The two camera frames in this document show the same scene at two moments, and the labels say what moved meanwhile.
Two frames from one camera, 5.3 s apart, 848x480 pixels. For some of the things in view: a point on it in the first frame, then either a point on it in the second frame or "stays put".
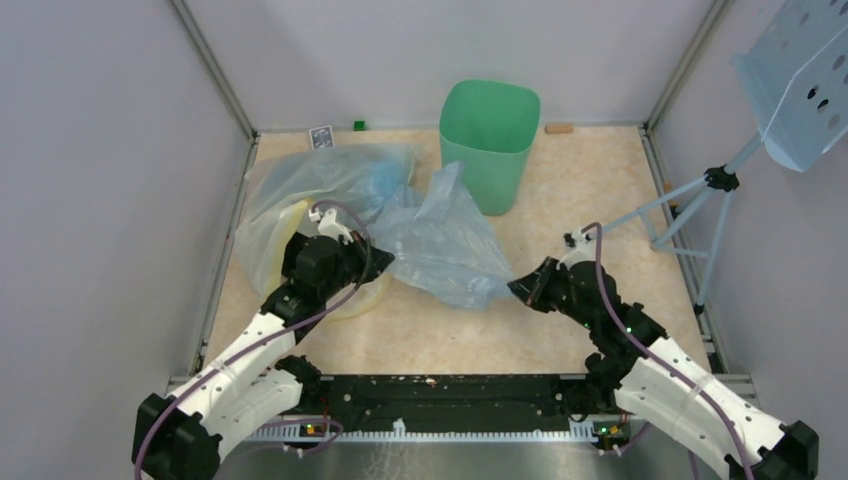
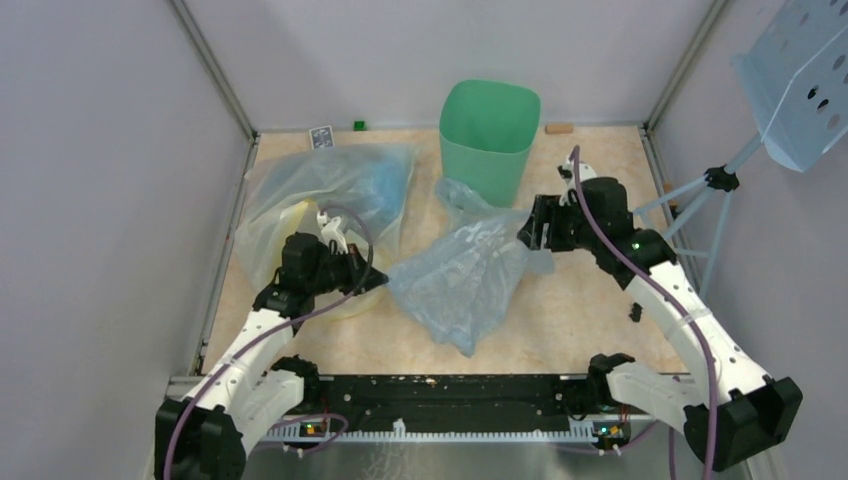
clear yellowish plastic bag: x=276 y=195 stays put
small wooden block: x=559 y=128 stays put
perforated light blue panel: x=794 y=68 stays put
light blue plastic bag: x=442 y=240 to x=460 y=292
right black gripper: x=532 y=288 to x=548 y=210
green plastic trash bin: x=489 y=127 stays put
